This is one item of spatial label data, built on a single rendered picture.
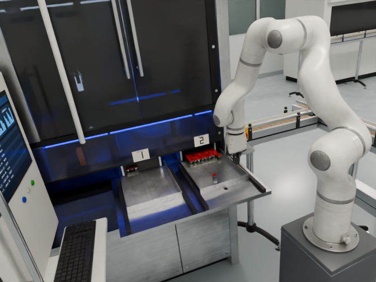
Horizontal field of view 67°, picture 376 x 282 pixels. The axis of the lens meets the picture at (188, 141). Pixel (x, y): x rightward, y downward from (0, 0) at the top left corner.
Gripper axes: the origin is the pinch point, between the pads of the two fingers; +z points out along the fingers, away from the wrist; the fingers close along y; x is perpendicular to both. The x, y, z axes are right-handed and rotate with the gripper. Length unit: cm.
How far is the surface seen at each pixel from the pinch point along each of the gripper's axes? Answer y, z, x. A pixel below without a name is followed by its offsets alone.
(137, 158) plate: 43, -1, -27
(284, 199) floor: -87, 100, -62
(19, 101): 86, -41, -31
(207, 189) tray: 18.2, 9.1, 3.3
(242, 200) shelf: 6.9, 10.8, 15.9
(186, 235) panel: 23, 59, -24
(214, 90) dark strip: -2.6, -28.9, -24.6
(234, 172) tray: -2.1, 10.8, -5.7
